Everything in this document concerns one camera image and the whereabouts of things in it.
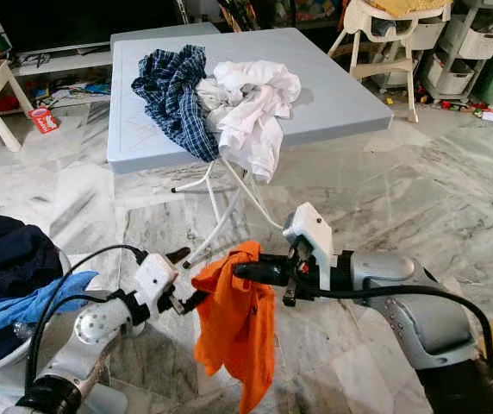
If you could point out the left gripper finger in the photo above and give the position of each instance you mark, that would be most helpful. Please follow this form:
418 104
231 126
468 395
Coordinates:
177 254
197 297

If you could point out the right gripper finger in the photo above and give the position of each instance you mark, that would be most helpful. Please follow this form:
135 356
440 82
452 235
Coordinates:
262 272

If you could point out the white garment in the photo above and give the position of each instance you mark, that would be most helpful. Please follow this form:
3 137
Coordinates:
255 112

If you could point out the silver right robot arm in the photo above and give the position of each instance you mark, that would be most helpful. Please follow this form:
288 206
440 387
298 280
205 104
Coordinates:
410 310

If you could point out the blue garment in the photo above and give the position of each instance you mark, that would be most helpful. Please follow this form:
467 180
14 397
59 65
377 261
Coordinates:
22 306

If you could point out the blue plaid shirt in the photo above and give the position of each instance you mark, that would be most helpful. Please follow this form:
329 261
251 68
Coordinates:
177 95

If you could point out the blue grey folding table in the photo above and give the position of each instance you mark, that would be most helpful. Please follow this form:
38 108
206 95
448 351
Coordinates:
333 95

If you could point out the small red box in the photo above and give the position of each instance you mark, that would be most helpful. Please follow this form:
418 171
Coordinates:
44 121

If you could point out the white television shelf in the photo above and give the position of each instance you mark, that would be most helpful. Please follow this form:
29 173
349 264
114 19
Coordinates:
65 62

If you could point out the black television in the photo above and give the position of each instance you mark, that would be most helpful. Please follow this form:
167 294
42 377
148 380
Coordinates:
83 21

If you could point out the white baby high chair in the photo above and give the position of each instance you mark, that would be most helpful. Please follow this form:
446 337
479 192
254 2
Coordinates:
389 34

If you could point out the grey trolley white drawers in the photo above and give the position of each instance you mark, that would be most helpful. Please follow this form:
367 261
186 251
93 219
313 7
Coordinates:
466 43

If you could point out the mustard quilted cushion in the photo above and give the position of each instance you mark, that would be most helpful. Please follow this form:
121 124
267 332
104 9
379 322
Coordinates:
410 7

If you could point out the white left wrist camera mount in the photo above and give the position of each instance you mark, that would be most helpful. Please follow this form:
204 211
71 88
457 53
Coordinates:
153 280

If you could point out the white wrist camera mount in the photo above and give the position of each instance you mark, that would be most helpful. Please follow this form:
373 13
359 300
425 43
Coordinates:
153 280
311 231

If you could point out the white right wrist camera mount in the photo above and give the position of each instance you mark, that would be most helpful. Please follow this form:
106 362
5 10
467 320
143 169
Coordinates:
311 231

